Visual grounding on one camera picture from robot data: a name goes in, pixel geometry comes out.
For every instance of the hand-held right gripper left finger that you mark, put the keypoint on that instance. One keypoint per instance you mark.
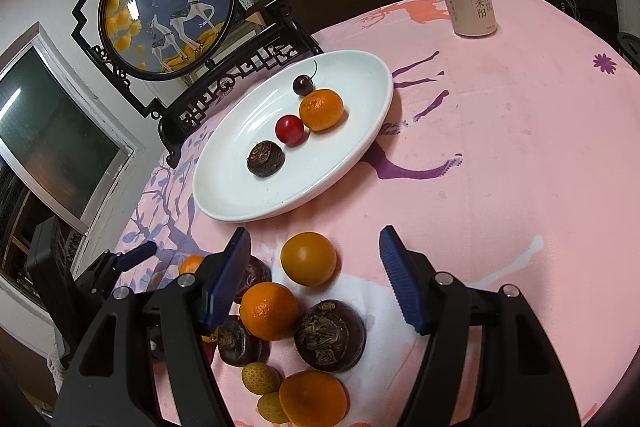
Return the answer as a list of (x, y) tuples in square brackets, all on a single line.
[(230, 282)]

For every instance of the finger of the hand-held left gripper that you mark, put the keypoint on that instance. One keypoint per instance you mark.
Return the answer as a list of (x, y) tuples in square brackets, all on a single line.
[(135, 255)]

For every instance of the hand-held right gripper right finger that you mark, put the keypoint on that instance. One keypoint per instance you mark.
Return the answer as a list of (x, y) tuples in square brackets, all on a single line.
[(400, 277)]

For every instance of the dark brown water chestnut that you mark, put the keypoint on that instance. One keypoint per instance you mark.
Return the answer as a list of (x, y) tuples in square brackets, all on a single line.
[(256, 277), (242, 342), (266, 159)]

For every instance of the smooth round orange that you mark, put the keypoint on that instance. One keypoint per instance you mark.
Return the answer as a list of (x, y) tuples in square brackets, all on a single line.
[(307, 258), (312, 399)]

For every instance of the white oval plate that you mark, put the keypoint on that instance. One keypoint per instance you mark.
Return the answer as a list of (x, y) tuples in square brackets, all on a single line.
[(240, 192)]

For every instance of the yellow longan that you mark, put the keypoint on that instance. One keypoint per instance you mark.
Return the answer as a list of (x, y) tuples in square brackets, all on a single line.
[(270, 408), (260, 378)]

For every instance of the small orange kumquat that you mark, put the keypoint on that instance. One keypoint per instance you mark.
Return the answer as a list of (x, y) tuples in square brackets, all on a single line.
[(192, 265)]

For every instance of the textured mandarin orange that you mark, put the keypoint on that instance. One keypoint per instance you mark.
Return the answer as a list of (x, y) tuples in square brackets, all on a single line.
[(322, 109), (268, 311)]

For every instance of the large dark water chestnut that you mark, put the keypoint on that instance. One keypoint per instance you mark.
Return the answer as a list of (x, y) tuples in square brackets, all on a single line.
[(330, 334)]

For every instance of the pink printed tablecloth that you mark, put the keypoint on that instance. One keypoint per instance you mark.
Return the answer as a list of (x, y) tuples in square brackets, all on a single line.
[(500, 157)]

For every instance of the red cherry tomato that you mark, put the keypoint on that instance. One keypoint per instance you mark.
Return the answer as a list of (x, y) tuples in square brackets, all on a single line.
[(290, 129)]

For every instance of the dark red cherry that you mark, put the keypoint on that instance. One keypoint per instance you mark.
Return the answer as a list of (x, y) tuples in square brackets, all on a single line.
[(302, 86)]

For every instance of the round deer table screen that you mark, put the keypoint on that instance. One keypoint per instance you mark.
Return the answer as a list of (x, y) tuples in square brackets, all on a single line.
[(167, 2)]

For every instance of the beige beverage can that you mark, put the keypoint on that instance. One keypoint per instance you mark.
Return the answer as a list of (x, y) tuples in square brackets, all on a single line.
[(469, 2)]

